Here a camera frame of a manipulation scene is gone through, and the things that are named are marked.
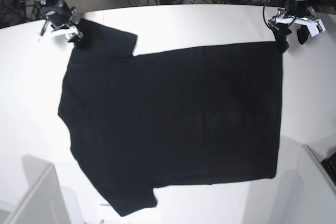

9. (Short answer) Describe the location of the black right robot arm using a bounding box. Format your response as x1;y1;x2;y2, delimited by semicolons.
32;0;83;44

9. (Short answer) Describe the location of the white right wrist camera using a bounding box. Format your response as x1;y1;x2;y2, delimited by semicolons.
37;20;78;42

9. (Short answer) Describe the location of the white left partition panel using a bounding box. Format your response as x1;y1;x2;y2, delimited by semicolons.
4;163;71;224

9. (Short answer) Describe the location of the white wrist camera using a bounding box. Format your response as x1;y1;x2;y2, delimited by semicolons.
295;18;326;37
37;20;78;42

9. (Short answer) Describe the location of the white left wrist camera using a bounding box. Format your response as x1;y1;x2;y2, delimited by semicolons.
295;18;326;37

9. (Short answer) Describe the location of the black T-shirt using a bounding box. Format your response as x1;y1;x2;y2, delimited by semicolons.
58;19;283;217

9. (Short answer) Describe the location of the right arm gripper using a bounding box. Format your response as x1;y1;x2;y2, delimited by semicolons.
43;5;83;42

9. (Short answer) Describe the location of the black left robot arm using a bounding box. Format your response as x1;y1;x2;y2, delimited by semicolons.
267;0;318;53

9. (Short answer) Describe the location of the black keyboard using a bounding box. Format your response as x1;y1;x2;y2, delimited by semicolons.
321;153;336;183

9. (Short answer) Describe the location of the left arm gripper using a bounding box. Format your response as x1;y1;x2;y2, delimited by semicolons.
268;0;315;52

